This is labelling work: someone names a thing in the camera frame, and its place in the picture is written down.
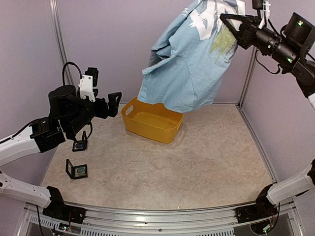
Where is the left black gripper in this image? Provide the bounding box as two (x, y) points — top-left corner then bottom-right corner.
(65, 91), (122, 136)

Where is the light blue printed t-shirt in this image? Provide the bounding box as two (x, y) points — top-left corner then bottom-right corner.
(137, 0), (246, 113)

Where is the yellow plastic basket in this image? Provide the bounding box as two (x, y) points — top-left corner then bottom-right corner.
(121, 97), (184, 144)

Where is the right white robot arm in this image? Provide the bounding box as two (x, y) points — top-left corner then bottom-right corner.
(220, 13), (315, 218)

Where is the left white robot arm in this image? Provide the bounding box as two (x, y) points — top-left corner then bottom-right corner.
(0, 67), (122, 219)

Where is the far black brooch box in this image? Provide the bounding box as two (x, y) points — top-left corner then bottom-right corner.
(72, 131), (88, 152)

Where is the black brooch box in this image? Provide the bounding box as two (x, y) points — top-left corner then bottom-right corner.
(72, 131), (88, 152)
(65, 159), (88, 179)

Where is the near black brooch box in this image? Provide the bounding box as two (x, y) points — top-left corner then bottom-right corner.
(65, 159), (88, 179)

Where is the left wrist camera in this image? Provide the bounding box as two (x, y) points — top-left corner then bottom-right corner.
(78, 75), (95, 102)

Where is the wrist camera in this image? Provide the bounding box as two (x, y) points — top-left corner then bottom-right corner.
(252, 0), (271, 29)
(78, 75), (95, 102)

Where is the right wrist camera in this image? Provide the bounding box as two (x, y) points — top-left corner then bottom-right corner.
(252, 0), (271, 29)

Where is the right aluminium corner post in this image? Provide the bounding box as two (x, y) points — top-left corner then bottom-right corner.
(238, 47), (256, 109)

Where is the aluminium corner post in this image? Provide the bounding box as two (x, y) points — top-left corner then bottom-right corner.
(238, 47), (256, 109)
(48, 0), (74, 86)

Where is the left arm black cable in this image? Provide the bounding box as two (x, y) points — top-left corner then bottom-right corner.
(61, 61), (83, 87)

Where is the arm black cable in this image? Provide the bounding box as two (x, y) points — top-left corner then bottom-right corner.
(61, 61), (83, 87)
(254, 48), (281, 75)

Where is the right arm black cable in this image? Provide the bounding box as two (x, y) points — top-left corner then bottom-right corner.
(254, 48), (281, 75)

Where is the left aluminium corner post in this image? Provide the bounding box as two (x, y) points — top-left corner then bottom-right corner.
(48, 0), (74, 86)

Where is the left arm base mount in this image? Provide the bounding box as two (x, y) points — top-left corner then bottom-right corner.
(42, 186), (86, 224)

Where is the aluminium front frame rail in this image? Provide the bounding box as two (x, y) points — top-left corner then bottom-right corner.
(14, 200), (304, 236)

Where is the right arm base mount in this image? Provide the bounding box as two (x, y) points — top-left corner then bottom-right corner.
(235, 184), (280, 236)

